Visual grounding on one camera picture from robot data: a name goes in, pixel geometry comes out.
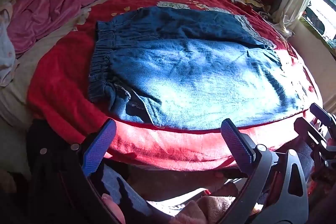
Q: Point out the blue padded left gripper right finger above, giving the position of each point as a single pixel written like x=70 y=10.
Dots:
x=239 y=147

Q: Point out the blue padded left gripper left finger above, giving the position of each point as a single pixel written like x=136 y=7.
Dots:
x=97 y=148

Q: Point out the blue denim pants lace hem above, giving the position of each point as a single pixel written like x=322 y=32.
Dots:
x=190 y=69

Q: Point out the operator left hand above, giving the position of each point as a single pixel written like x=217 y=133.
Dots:
x=113 y=207

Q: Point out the beige bed sheet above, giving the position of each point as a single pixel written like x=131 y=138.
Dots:
x=13 y=96

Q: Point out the red floral blanket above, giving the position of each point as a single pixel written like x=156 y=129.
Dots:
x=58 y=93

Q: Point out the white patterned cloth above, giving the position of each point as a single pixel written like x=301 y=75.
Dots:
x=9 y=62

